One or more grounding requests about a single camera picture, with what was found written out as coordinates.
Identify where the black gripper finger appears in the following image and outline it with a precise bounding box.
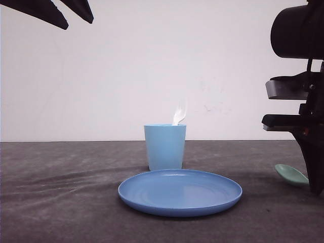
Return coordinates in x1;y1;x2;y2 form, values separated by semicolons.
1;0;68;30
60;0;94;24

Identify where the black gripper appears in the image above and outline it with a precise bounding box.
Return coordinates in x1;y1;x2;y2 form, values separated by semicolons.
262;59;323;195

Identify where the mint green plastic spoon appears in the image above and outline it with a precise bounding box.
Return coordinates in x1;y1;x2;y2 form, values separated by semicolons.
274;164;309;187

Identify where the white plastic fork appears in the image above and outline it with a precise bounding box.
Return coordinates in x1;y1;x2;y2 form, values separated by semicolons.
172;100;187;126

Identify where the light blue plastic cup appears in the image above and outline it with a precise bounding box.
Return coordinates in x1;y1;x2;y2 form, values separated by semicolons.
144;124;186;171

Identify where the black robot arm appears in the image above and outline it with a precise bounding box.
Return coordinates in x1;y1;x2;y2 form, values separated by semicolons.
262;1;323;195

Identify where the blue plastic plate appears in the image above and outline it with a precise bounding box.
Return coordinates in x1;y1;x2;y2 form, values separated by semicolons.
117;169;242;217

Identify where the grey table cloth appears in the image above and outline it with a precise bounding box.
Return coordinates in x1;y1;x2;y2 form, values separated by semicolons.
1;141;323;242

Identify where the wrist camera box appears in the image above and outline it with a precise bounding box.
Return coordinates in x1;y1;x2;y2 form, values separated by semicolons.
265;72;308;100

